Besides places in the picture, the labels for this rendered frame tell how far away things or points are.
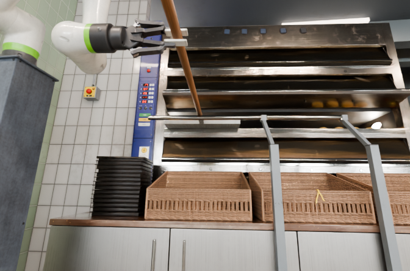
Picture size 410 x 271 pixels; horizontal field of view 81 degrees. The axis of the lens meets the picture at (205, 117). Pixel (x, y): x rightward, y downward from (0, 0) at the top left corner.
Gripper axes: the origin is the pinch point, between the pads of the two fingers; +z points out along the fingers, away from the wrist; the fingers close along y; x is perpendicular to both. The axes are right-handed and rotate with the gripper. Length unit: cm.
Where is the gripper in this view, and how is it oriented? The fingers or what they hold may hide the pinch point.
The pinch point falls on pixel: (176, 37)
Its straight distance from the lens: 80.8
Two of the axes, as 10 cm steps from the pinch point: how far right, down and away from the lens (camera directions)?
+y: -0.2, 9.6, -2.8
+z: 10.0, 0.1, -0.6
